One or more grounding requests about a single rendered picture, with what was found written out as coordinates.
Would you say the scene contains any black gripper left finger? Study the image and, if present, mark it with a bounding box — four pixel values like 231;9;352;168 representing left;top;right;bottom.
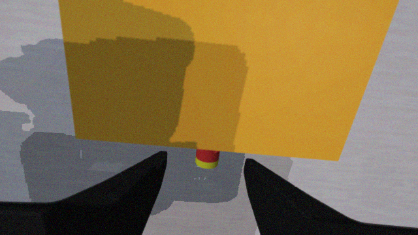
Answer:
0;151;167;235

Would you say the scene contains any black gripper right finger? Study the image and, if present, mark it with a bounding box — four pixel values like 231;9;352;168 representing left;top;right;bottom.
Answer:
244;158;418;235

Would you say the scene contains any red cylinder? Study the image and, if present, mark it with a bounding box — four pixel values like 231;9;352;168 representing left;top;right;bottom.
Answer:
195;149;220;169

